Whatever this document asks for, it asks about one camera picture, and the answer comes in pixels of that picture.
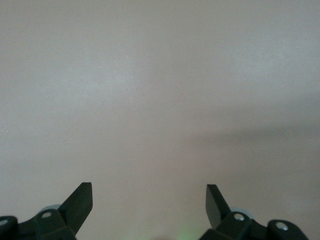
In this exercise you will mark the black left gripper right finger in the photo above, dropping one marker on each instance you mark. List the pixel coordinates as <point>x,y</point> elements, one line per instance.
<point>217,215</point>

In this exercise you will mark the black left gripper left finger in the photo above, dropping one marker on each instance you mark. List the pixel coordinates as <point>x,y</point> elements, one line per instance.
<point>75,212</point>

